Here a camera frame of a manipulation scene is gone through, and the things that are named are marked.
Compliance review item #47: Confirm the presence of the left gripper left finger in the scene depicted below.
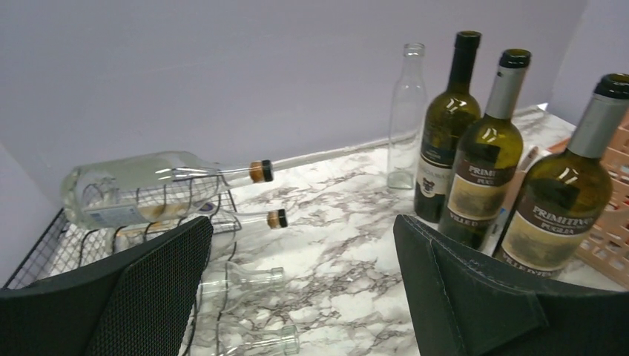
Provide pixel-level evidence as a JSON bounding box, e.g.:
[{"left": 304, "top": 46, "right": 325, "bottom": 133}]
[{"left": 1, "top": 217, "right": 213, "bottom": 355}]

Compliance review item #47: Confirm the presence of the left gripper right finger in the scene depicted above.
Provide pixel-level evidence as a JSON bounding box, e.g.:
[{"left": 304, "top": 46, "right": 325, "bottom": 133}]
[{"left": 393, "top": 214, "right": 628, "bottom": 355}]

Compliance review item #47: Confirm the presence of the clear rounded glass bottle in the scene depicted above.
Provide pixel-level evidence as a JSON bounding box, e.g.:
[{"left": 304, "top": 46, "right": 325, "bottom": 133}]
[{"left": 197, "top": 261, "right": 286, "bottom": 314}]

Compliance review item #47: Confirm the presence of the wine bottle silver foil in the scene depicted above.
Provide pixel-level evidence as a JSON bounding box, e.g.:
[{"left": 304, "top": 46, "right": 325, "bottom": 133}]
[
  {"left": 492, "top": 73, "right": 628, "bottom": 277},
  {"left": 438, "top": 48, "right": 532, "bottom": 249}
]

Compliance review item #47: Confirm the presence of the dark green wine bottle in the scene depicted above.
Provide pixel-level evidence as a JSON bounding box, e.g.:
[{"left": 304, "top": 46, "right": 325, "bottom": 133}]
[{"left": 414, "top": 30, "right": 481, "bottom": 223}]

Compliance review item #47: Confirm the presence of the clear bottle in rack top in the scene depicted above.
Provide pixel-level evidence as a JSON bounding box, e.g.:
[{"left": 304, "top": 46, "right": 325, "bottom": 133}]
[{"left": 60, "top": 151, "right": 274, "bottom": 229}]

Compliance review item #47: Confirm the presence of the clear glass bottle in rack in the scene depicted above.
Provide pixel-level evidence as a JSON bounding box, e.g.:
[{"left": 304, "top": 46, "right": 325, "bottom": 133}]
[{"left": 190, "top": 322, "right": 300, "bottom": 355}]

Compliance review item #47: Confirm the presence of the pink plastic organizer basket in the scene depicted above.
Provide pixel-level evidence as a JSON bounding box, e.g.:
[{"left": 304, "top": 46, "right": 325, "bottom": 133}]
[{"left": 576, "top": 118, "right": 628, "bottom": 288}]

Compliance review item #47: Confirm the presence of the black wire wine rack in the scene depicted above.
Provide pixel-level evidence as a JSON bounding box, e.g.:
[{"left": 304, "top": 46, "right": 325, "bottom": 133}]
[{"left": 2, "top": 174, "right": 244, "bottom": 356}]

